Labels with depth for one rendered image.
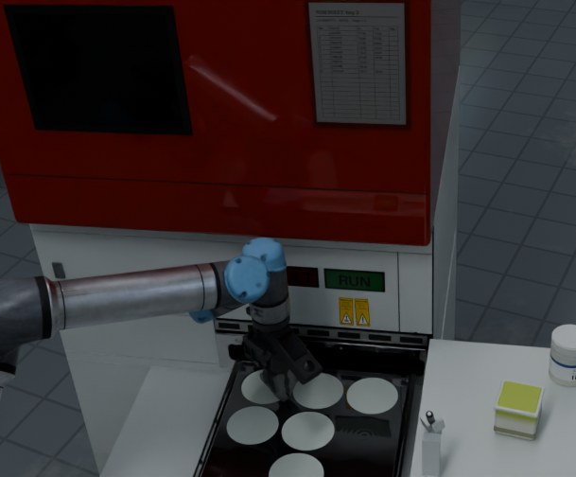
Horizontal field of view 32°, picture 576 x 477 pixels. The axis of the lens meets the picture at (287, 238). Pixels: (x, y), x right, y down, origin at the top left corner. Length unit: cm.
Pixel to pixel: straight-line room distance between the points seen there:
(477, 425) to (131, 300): 67
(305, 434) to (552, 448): 45
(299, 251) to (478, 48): 361
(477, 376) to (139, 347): 74
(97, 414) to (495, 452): 100
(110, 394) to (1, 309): 85
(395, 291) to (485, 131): 276
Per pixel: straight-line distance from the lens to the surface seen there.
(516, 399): 179
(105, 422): 241
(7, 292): 153
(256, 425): 195
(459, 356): 197
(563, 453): 181
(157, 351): 219
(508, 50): 540
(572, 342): 188
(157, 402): 214
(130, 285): 155
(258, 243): 177
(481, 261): 382
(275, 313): 181
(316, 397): 198
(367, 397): 198
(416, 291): 193
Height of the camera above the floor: 229
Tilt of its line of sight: 35 degrees down
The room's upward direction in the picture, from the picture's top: 6 degrees counter-clockwise
